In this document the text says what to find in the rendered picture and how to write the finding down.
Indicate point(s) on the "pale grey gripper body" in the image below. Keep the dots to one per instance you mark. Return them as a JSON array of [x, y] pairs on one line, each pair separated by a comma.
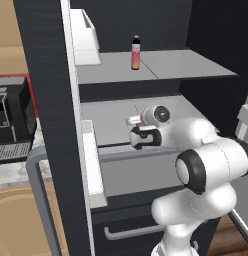
[[134, 120]]

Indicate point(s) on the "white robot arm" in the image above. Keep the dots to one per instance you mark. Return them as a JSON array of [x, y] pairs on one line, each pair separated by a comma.
[[209, 160]]

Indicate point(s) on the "grey fridge shelf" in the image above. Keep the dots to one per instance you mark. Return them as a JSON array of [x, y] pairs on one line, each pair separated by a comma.
[[109, 123], [182, 66]]

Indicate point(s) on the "grey fridge crisper drawer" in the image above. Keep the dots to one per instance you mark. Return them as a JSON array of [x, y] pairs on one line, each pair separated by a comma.
[[136, 173]]

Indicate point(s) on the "white fridge door bin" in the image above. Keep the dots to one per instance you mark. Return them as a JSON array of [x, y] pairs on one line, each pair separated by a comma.
[[92, 166], [83, 40]]

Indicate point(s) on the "black fridge door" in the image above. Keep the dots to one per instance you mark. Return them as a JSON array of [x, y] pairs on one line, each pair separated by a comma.
[[244, 200], [49, 100]]

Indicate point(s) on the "black fridge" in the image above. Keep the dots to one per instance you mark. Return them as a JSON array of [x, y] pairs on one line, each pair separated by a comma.
[[146, 20]]

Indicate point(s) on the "pink bottle with black cap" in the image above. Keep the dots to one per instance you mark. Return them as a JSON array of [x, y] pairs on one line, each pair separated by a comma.
[[136, 53]]

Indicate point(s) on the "black freezer drawer front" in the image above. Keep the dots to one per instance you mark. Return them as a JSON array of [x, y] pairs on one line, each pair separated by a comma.
[[129, 216]]

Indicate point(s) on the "black coffee machine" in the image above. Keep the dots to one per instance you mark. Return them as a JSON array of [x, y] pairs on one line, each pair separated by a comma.
[[12, 120]]

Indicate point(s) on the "tan base cupboard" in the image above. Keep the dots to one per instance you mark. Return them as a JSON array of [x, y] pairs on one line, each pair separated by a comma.
[[16, 226]]

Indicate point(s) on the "tan wall cupboard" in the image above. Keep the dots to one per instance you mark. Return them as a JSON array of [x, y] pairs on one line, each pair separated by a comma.
[[7, 23]]

